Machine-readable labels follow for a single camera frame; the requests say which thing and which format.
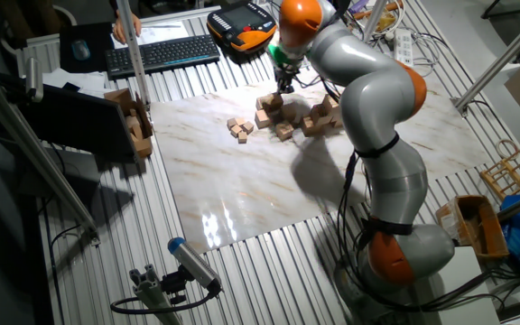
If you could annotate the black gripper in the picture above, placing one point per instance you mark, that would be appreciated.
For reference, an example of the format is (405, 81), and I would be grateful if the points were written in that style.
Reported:
(286, 74)

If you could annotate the silver orange robot arm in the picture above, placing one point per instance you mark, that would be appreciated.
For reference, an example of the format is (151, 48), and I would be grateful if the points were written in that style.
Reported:
(377, 90)

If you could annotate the bare person hand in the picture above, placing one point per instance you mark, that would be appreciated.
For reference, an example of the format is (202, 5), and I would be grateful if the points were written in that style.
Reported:
(116, 32)

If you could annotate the large wooden cube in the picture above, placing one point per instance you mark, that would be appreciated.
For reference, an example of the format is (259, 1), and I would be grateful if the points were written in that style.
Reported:
(330, 104)
(337, 123)
(327, 129)
(309, 126)
(319, 115)

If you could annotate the small wooden cube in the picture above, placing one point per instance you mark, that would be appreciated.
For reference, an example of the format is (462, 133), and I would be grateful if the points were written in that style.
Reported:
(236, 131)
(240, 121)
(242, 137)
(232, 123)
(248, 127)

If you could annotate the orange black teach pendant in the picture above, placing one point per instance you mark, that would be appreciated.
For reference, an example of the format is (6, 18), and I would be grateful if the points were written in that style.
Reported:
(242, 27)

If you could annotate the black round spool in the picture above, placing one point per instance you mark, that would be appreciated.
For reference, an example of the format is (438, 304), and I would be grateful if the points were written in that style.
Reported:
(342, 5)

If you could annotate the purple object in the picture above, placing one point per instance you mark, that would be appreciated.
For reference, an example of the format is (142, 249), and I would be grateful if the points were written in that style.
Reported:
(358, 6)

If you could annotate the marble pattern mat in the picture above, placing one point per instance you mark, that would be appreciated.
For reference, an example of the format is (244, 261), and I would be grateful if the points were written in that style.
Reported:
(242, 189)

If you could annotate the yellow packet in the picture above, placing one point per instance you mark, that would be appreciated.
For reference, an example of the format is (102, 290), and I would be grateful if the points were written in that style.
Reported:
(385, 21)

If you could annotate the white power strip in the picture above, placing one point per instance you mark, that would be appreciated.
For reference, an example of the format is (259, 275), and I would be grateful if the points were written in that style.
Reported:
(403, 45)

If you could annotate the black computer keyboard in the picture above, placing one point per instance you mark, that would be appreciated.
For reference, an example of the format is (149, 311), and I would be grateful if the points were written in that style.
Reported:
(160, 56)

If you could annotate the white paper sheet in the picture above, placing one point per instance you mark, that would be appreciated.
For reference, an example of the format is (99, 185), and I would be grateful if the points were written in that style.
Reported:
(75, 80)
(165, 32)

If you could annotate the wooden stick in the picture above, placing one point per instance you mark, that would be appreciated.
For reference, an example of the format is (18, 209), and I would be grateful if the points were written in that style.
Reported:
(391, 6)

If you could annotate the brown cardboard box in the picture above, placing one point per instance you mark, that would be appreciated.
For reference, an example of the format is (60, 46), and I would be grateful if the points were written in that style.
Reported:
(145, 146)

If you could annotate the wooden block in box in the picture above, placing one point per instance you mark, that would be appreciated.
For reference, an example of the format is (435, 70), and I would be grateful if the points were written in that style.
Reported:
(132, 122)
(137, 133)

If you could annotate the black mouse pad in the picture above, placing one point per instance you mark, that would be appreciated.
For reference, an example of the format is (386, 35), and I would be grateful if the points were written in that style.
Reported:
(99, 45)

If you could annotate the grey computer mouse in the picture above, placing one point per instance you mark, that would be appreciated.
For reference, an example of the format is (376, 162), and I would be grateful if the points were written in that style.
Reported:
(80, 49)

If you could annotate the black monitor screen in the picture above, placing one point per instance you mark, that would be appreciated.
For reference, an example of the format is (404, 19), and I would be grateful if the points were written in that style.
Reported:
(79, 122)

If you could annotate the black chair base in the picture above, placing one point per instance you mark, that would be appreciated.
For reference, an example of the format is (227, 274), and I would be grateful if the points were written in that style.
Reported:
(490, 10)

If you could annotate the wooden stick rack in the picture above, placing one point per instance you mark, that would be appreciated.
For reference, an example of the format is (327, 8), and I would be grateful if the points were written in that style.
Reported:
(494, 180)

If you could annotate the short aluminium profile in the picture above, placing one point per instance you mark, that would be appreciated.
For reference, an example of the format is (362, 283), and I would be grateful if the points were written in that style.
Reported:
(154, 298)

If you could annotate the orange brown tray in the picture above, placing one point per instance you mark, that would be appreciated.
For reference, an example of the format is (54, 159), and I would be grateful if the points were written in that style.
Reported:
(490, 234)

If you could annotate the green wrist mount flange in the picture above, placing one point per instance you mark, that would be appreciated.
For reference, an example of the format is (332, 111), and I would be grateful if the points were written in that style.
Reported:
(278, 54)

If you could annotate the aluminium frame post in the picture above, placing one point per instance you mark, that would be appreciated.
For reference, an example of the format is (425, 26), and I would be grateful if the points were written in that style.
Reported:
(132, 49)
(373, 20)
(504, 54)

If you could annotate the grey camera blue cap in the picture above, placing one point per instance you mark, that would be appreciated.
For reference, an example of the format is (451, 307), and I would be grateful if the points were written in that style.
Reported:
(192, 262)

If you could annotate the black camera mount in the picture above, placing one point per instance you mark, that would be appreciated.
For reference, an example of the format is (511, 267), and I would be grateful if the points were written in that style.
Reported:
(174, 284)

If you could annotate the grey depth camera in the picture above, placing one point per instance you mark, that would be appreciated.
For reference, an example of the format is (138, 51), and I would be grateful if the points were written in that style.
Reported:
(34, 79)

